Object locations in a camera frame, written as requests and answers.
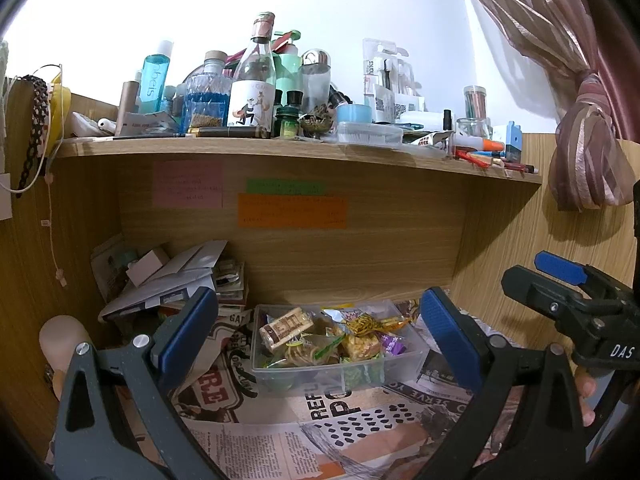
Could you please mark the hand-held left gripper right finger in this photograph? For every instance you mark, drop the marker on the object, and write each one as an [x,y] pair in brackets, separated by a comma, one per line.
[445,330]

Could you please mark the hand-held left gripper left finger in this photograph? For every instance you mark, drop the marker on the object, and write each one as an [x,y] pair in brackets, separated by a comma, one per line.
[190,325]

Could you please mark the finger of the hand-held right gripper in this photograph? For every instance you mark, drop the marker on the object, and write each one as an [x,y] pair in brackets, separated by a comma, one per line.
[540,292]
[560,267]

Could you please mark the clear plastic container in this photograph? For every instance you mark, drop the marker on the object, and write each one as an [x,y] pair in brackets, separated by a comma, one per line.
[320,380]

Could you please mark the person's right hand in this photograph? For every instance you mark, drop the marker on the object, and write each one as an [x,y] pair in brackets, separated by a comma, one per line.
[586,390]

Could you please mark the pile of papers and booklets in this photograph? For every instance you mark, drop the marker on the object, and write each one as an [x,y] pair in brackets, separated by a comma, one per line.
[170,275]

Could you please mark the purple candy packet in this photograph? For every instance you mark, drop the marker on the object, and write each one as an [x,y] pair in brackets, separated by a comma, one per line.
[392,344]

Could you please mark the gold foil snack packet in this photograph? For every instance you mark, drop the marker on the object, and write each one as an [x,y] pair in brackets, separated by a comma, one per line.
[362,321]

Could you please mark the yellow rice cracker packet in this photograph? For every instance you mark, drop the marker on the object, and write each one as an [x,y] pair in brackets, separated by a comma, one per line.
[361,347]

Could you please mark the brown chocolate bar packet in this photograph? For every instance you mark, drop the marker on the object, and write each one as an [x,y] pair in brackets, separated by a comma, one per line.
[286,330]

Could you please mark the wooden shelf unit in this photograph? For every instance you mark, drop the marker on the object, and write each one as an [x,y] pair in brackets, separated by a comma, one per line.
[350,260]

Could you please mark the clear green-edged snack packet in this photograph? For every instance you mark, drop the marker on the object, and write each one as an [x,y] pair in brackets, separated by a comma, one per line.
[307,352]

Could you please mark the blue plastic clip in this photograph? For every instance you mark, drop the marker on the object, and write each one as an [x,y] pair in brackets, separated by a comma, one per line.
[513,142]

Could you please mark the newspaper sheets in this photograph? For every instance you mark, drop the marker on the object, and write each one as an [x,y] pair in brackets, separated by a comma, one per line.
[330,405]

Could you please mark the pink sticky note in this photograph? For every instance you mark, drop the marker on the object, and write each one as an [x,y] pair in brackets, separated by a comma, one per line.
[187,184]

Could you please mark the white orange-cap glue tube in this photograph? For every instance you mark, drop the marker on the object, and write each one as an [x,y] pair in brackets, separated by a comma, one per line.
[477,144]

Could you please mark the orange sticky note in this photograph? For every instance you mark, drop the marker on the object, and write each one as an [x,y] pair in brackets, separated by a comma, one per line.
[292,210]

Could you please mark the striped brown curtain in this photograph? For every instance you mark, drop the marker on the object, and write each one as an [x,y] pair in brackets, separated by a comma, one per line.
[585,110]

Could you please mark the small empty glass jar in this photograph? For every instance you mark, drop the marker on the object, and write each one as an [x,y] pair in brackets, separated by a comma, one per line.
[474,129]

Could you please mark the green sticky note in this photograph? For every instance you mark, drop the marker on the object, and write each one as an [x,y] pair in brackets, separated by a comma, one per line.
[285,186]

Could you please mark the glass jar with pens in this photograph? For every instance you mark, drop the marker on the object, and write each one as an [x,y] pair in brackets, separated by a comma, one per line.
[475,102]

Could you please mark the black fountain pen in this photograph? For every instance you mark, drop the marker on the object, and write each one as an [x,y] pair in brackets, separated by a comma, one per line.
[227,133]

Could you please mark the clear flat plastic case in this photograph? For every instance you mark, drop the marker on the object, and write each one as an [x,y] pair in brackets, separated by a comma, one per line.
[370,134]

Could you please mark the dark green ink bottle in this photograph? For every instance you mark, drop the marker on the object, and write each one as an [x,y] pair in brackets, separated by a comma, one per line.
[287,122]

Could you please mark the square blue glass bottle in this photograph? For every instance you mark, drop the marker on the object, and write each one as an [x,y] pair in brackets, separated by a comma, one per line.
[207,100]

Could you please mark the brown cosmetic tube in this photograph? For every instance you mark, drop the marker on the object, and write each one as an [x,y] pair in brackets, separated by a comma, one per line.
[127,105]

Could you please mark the round light blue tin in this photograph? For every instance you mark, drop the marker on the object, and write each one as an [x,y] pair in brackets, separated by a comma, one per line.
[354,113]

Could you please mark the metal bowl with dried bits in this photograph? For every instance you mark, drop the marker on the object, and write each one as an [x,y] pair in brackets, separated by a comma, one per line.
[316,125]

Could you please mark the clear white-label wine bottle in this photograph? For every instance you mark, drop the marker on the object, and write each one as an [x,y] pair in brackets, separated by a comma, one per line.
[252,95]

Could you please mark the tall blue liquid bottle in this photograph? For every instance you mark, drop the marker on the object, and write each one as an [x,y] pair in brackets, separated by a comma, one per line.
[155,77]

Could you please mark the black ink bottle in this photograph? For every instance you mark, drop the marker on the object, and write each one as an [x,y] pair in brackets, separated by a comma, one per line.
[295,97]

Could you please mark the clear brush packaging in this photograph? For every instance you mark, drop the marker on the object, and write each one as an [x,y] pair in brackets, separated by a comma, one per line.
[392,80]

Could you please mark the black patterned headband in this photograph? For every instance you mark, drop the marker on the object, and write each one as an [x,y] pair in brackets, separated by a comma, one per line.
[37,125]

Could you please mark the mint green pump bottle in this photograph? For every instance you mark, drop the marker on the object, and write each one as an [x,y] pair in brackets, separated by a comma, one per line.
[289,72]

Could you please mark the glass jar silver lid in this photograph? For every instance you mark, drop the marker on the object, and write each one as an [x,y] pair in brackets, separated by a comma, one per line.
[316,80]

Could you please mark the white wall adapter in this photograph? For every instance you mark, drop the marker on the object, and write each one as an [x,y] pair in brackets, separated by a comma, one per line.
[5,195]

